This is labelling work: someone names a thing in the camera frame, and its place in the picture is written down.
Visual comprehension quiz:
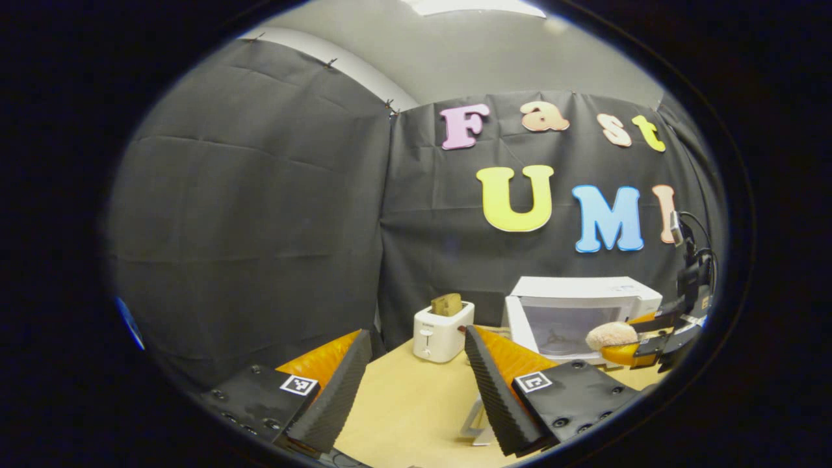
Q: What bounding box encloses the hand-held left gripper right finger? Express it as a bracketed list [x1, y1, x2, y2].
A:
[463, 325, 644, 458]

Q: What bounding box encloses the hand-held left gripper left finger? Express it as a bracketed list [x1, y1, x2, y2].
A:
[198, 328, 373, 454]

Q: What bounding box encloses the brown bread roll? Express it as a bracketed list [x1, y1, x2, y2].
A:
[585, 321, 639, 352]

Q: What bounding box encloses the white microwave oven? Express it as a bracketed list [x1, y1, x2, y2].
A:
[500, 276, 664, 365]

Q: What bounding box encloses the white toaster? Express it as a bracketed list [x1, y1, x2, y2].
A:
[413, 301, 475, 363]

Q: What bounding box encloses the brown toast slice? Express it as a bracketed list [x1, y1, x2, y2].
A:
[430, 292, 463, 317]

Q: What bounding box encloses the black backdrop cloth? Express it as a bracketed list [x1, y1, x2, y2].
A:
[107, 39, 725, 391]

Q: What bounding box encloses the large ceiling light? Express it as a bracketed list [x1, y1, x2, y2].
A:
[403, 0, 547, 18]

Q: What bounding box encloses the white plastic frame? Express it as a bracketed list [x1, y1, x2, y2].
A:
[459, 395, 496, 447]

